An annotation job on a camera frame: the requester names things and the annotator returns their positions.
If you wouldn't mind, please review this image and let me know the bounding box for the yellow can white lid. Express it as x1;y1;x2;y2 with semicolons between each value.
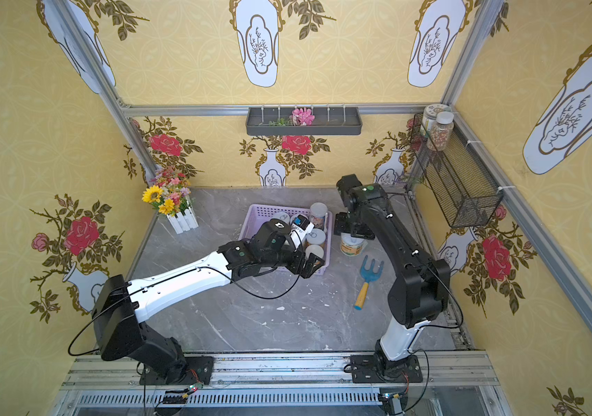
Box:
306;244;325;259

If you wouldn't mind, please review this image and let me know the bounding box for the blue mixed congee can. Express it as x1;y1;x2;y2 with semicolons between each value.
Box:
309;202;328;230

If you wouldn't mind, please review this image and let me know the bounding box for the green label can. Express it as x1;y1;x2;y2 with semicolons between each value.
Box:
273;211;291;224

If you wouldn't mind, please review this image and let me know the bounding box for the yellow pineapple can pull tab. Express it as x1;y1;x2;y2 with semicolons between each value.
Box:
306;228;326;246

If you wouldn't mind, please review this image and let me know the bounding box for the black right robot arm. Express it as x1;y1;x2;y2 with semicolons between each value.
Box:
334;174;451;366

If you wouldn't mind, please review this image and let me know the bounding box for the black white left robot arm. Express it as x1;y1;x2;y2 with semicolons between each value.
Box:
91;215;325;384

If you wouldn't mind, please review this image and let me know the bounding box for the purple perforated plastic basket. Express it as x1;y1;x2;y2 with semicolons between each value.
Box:
239;204;333;275

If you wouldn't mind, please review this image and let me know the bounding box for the teal garden fork tool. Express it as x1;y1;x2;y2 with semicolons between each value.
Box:
354;256;384;310

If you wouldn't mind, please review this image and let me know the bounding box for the pink artificial flower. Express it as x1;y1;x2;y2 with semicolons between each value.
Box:
290;107;315;126

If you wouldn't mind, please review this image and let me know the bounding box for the glass jar white lid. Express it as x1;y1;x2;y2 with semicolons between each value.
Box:
427;111;454;151

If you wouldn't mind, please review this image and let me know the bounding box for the glass jar behind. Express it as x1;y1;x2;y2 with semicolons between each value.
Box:
421;103;451;135

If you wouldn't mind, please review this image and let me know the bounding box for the artificial flowers white fence pot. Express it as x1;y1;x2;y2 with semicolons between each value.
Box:
142;167;199;234

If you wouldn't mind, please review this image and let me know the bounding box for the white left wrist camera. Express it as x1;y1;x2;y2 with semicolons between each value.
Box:
290;214;314;249

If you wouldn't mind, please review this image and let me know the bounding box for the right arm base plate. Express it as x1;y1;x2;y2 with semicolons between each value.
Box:
343;353;424;384

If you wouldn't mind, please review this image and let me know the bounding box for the black wire mesh basket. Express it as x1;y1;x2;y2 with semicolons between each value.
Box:
406;114;504;228

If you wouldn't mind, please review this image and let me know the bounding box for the dark grey wall shelf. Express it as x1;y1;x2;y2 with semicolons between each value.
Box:
246;105;363;136

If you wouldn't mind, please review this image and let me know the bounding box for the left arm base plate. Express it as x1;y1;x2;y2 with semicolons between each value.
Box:
140;355;214;386

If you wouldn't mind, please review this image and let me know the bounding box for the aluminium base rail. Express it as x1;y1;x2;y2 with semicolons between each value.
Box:
51;350;512;415

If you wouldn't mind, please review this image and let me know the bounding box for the aluminium frame post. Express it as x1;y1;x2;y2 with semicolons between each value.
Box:
441;0;505;107

